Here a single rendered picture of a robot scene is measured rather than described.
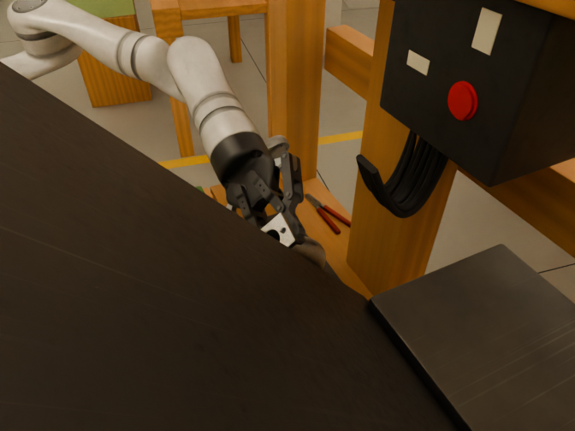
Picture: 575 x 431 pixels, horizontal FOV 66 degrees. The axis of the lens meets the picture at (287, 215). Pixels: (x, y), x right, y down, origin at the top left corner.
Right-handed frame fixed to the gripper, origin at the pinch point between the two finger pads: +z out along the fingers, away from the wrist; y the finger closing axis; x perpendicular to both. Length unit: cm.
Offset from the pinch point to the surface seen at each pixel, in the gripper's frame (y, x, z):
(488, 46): 27.4, -7.1, 2.6
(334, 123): -32, 218, -163
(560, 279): 17, 203, 2
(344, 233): -10, 49, -17
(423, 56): 23.8, -3.6, -3.1
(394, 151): 13.7, 20.5, -10.1
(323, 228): -13, 47, -20
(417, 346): 7.5, -0.9, 17.8
